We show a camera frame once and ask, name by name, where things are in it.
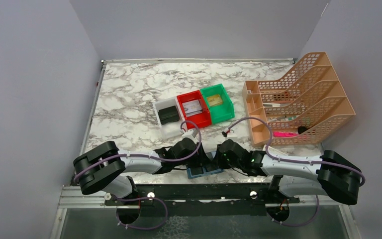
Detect blue card holder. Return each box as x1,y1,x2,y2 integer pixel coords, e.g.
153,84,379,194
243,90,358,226
186,151,224,179

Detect gold credit card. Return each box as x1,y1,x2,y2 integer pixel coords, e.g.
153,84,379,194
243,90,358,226
206,94,223,107

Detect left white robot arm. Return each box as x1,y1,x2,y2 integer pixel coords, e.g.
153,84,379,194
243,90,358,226
73,138,215,197

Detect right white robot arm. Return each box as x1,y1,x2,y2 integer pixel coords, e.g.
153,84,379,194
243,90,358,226
214,139,365,205

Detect stack of cards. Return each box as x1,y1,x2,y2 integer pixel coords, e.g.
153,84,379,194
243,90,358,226
182,100,202,117

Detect black wallet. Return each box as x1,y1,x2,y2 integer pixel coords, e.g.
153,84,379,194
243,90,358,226
157,106,181,125

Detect white plastic bin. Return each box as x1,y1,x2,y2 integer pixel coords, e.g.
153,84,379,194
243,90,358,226
153,97,187,139

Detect red plastic bin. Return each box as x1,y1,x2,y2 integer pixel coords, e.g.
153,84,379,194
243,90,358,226
177,90,212,128

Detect white red box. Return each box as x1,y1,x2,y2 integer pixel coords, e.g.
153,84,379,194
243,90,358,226
268,146,288,157

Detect green plastic bin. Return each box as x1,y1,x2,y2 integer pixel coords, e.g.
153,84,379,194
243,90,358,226
200,84,235,124

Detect pink marker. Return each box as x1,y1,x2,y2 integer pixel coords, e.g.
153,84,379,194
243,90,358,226
273,131,299,138

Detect pens in organizer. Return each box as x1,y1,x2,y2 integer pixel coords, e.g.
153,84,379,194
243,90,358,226
263,101,298,122

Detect orange file organizer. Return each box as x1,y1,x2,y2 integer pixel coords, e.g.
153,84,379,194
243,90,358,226
242,52,356,146

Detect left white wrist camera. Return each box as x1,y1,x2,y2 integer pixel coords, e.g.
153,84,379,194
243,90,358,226
181,128,199,142

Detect black mounting rail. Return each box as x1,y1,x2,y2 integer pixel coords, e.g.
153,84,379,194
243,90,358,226
104,183,299,217

